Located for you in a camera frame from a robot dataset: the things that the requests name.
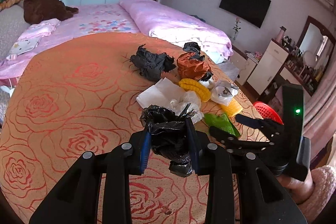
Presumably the pink folded duvet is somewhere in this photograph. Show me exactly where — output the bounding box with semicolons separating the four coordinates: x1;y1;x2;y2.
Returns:
119;0;234;64

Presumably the crumpled brown wrapper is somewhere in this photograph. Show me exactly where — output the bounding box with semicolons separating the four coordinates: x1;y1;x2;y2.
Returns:
177;52;214;81

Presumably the pink thermos bottle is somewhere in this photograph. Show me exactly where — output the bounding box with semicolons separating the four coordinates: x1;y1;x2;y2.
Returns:
275;26;286;43

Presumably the crumpled printed white paper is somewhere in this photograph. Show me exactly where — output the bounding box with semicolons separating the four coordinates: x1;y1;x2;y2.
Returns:
211;81;239;106

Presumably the pink floral bed sheet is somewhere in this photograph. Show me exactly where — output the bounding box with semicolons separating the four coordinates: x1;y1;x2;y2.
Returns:
1;4;139;80

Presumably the white bedside table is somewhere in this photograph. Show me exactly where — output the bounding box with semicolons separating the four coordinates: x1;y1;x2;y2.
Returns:
230;46;259;85

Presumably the black plastic bag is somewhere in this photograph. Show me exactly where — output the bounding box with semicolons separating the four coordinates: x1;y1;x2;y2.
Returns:
140;105;193;177

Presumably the wall mounted black television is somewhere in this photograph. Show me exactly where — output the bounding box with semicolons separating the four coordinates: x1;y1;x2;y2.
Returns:
219;0;271;28

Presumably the orange rose pattern blanket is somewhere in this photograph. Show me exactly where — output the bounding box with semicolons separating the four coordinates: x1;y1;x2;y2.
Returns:
0;32;271;224

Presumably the red plastic basket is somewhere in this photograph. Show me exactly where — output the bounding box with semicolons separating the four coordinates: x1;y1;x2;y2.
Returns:
253;101;283;124

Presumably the person's right hand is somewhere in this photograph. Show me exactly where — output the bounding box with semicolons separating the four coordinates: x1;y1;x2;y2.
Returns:
277;170;315;204

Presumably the white mesh cloth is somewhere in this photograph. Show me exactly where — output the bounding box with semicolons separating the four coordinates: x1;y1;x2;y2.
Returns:
168;91;204;124

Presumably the white tall cabinet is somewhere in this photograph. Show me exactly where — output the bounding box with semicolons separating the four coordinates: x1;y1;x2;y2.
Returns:
247;40;289;95

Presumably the brown teddy bear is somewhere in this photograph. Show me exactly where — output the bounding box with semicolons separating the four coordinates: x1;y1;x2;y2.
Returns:
23;0;79;24

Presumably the dresser mirror brown frame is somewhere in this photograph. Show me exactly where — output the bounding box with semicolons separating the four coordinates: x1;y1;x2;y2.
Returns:
297;16;335;62

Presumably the orange foam piece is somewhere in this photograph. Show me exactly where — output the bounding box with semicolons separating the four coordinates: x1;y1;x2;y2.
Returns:
221;98;243;118

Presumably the white paper napkin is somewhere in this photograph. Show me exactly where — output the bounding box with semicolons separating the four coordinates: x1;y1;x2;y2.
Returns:
136;78;185;109

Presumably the pink pillow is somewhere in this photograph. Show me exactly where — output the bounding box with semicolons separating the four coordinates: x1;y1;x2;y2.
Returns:
9;19;60;56

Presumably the yellow foam net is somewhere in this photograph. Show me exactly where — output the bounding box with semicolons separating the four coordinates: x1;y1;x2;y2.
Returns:
178;79;211;102

